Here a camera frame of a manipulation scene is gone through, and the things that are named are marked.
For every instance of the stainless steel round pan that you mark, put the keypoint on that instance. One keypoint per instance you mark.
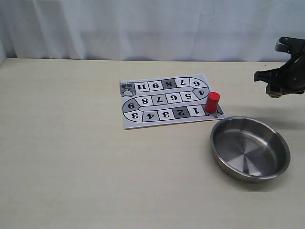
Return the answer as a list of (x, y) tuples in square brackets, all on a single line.
[(249, 150)]

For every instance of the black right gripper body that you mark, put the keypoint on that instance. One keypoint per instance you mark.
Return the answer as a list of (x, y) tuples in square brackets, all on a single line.
[(291, 76)]

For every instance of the red cylinder game piece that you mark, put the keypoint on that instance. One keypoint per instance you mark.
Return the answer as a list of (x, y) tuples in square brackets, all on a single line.
[(212, 102)]

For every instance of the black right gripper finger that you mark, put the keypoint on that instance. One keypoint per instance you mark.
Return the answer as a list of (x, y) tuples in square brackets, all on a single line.
[(267, 76), (274, 91)]

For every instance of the white curtain backdrop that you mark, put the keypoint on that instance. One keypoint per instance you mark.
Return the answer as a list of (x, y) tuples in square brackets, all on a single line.
[(153, 30)]

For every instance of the printed number board game sheet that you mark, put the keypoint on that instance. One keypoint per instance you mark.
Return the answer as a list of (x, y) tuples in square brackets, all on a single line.
[(166, 101)]

